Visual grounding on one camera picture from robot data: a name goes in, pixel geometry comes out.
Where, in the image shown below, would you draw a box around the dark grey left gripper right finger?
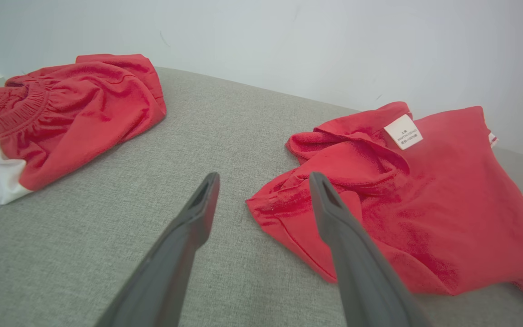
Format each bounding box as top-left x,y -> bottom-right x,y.
309,171 -> 430,327

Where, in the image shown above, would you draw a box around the red shorts white side panels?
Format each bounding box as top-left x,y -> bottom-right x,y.
0,54 -> 168,205

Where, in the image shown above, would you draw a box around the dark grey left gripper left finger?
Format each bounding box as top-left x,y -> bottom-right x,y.
96,172 -> 220,327

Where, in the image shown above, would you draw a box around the red basketball jersey black lettering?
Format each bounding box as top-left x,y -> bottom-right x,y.
246,101 -> 523,314

